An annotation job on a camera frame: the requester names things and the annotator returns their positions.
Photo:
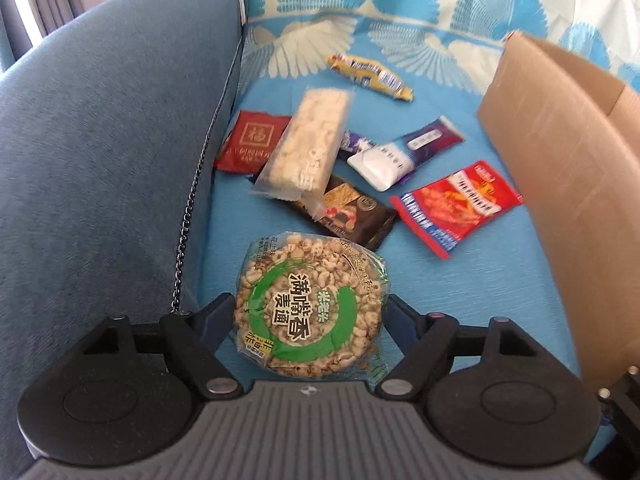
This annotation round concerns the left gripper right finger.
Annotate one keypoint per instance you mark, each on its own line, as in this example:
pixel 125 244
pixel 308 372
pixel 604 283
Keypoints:
pixel 426 342

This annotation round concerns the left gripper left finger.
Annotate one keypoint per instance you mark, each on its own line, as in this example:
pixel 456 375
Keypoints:
pixel 191 341

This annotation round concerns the round puffed rice cake pack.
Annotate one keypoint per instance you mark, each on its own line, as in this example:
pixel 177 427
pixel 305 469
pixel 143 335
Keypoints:
pixel 309 306

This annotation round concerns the red spicy snack packet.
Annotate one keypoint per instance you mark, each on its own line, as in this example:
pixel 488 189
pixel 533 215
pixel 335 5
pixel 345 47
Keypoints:
pixel 446 211

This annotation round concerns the dark chocolate snack packet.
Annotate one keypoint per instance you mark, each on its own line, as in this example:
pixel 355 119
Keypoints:
pixel 349 214

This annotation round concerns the puffed rice bar packet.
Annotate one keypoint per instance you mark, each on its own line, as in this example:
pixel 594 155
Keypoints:
pixel 299 168

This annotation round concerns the dark red square snack packet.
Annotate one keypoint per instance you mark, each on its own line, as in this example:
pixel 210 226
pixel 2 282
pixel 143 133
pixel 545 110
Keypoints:
pixel 250 142

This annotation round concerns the small purple candy packet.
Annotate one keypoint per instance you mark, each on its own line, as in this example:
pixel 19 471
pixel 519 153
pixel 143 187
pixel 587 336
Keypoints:
pixel 352 143

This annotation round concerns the yellow Alpenliebe candy pack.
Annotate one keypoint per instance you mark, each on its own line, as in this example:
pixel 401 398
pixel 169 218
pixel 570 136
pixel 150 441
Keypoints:
pixel 370 74

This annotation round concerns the dark blue sofa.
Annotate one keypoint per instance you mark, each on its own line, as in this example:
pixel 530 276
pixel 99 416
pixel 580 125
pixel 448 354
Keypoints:
pixel 109 130

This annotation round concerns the brown cardboard box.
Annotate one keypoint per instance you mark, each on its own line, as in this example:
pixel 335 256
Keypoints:
pixel 568 133

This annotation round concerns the blue fan-pattern sofa cover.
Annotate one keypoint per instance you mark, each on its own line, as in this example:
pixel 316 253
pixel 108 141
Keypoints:
pixel 447 51

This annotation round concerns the grey curtain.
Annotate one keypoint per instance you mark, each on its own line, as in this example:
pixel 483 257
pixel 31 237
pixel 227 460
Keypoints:
pixel 25 23

